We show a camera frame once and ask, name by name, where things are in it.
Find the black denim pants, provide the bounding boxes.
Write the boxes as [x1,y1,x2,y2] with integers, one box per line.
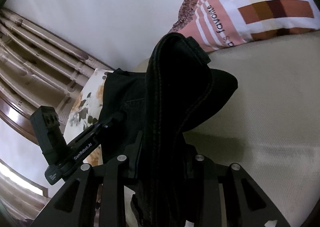
[99,33,238,226]

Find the white floral pillow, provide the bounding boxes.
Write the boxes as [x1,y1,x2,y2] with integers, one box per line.
[62,68,115,168]

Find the beige textured mattress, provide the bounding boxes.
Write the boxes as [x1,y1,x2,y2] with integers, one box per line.
[94,29,320,227]

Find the pink checked pillow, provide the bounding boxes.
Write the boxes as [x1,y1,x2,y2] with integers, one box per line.
[171,0,319,53]

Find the dark wooden bed frame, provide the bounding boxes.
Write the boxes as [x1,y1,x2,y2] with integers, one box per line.
[1,95,38,145]

